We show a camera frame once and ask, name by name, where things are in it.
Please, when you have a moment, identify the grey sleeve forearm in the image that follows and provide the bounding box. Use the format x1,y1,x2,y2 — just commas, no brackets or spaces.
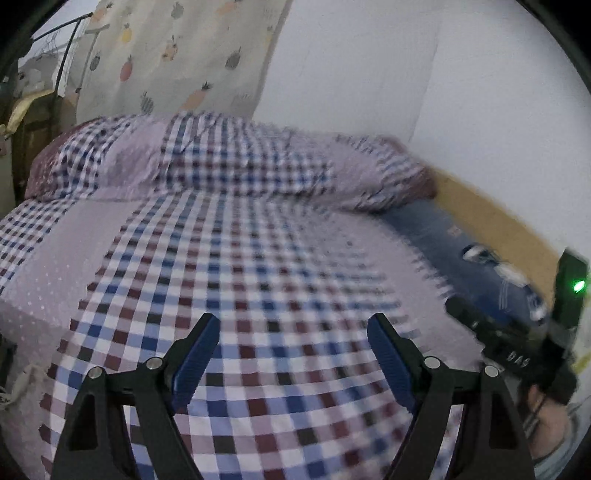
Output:
534,431,590,480

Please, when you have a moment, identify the person right hand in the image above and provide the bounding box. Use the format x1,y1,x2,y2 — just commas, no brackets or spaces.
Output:
525,385,577,462

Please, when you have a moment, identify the dark blue cartoon pillow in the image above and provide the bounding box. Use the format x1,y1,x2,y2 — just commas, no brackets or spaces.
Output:
379,200,549,328

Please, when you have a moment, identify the wooden bed headboard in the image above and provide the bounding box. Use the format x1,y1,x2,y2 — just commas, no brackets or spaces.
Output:
432,168,559,301

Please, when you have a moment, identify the checkered plaid bed sheet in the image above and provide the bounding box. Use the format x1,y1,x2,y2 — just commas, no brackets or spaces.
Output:
1,190,480,479

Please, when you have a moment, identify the checkered plaid rolled quilt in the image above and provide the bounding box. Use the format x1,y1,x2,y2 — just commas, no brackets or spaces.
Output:
25,111,437,212

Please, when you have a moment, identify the pineapple print curtain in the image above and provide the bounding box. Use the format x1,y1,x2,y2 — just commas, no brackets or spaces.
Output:
67,0,290,123

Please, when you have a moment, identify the black metal rack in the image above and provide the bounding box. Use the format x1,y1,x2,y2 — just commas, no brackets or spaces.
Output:
28,12,92,94

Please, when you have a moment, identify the black camera box green light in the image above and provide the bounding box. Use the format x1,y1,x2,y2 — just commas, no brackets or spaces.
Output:
552,249,589,330

